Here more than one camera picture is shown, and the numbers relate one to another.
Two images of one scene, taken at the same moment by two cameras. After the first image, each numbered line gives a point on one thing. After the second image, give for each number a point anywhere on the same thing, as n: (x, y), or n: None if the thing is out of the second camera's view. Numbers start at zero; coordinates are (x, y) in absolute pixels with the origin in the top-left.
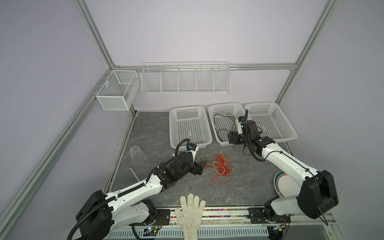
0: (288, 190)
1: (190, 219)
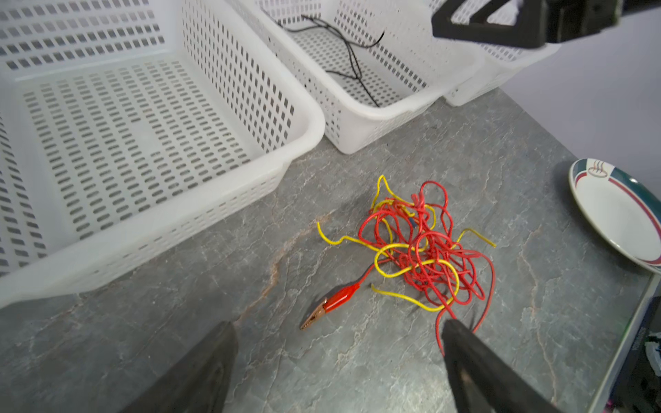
0: (623, 206)
1: None
